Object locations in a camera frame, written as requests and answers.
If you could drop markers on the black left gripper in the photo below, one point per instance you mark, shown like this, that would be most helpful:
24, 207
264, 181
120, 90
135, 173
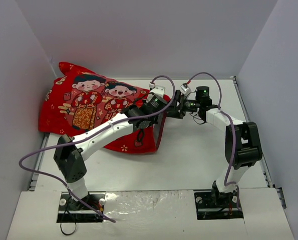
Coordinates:
155, 104

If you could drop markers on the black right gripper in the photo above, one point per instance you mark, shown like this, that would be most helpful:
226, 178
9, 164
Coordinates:
180, 100

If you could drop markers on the red printed pillowcase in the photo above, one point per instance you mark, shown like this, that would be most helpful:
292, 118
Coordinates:
81, 100

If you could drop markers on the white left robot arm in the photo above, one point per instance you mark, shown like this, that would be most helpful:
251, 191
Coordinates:
72, 152

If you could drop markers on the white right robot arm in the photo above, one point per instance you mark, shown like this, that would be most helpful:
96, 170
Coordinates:
242, 144

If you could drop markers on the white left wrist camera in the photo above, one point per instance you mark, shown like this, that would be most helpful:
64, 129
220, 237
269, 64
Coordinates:
156, 89

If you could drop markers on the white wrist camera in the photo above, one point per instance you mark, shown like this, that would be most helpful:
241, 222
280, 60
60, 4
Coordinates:
185, 89
156, 89

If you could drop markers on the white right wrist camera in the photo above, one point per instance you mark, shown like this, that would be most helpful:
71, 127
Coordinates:
185, 89

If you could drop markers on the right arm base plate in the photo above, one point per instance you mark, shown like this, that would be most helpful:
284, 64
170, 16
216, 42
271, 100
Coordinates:
222, 207

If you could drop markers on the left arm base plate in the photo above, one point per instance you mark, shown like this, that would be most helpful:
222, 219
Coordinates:
71, 211

